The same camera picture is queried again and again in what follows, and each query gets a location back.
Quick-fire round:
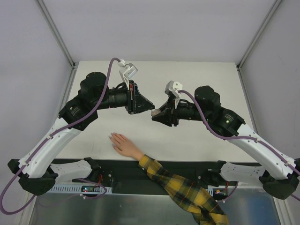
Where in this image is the glitter nail polish bottle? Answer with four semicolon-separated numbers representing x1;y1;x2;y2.
150;109;161;117

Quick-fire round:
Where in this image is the yellow plaid sleeve forearm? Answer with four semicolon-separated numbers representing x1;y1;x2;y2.
139;155;229;225

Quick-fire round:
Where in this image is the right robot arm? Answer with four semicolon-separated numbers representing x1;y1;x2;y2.
151;81;300;200

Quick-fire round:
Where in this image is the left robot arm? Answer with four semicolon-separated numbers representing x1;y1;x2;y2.
8;72;155;196

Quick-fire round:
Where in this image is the mannequin hand with painted nails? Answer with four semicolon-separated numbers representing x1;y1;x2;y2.
109;133;144;161

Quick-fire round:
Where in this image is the green circuit board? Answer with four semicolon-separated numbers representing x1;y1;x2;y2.
81;186;100;193

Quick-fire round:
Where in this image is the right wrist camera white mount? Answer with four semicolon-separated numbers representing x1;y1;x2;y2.
165;81;183;109

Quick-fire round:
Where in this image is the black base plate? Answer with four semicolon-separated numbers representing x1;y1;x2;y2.
60;158;257;195

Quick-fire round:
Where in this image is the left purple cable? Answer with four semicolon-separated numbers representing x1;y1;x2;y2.
0;57;124;215

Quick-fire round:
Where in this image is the right aluminium frame post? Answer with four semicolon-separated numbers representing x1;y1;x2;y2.
236;0;284;71

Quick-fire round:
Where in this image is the aluminium frame post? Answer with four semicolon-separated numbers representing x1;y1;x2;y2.
236;0;284;71
35;0;75;68

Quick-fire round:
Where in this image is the left aluminium frame post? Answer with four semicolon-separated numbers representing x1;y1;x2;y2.
35;0;75;68

